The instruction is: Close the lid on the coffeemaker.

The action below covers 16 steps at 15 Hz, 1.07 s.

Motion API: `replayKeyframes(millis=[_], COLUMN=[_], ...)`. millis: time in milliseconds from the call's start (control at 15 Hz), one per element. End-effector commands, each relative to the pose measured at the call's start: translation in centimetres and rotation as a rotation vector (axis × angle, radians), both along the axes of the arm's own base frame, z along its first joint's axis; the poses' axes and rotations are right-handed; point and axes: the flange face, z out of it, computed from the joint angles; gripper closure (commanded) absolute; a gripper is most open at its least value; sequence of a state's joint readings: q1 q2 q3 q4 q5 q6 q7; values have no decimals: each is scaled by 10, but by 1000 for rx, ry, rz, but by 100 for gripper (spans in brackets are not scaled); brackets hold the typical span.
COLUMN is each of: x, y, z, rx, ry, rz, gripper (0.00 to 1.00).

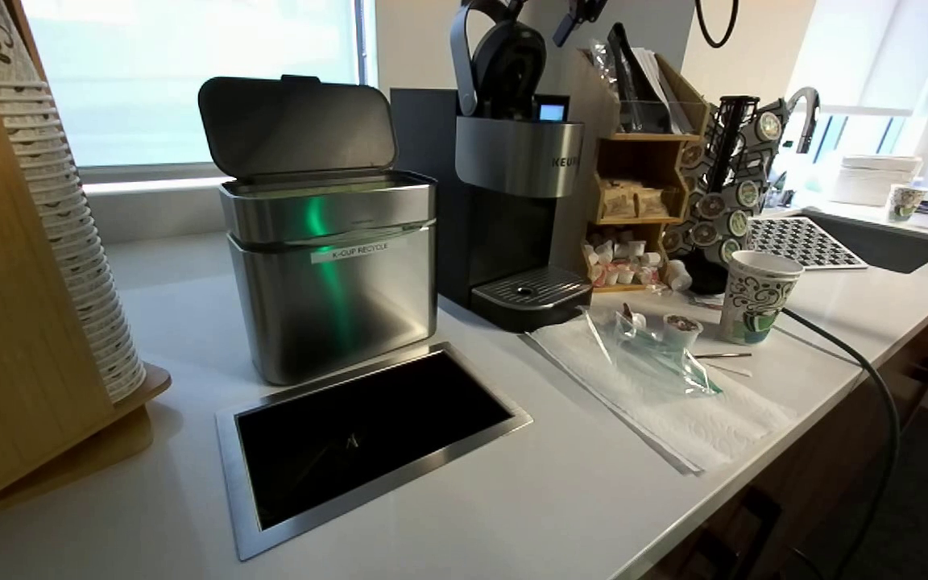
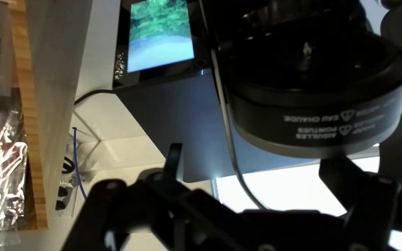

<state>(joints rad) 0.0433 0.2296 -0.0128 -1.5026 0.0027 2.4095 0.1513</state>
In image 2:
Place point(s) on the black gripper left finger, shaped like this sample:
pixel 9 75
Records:
pixel 132 210

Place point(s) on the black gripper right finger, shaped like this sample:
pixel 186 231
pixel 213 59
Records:
pixel 373 204

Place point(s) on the black and silver coffeemaker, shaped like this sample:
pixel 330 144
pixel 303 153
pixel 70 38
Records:
pixel 178 121

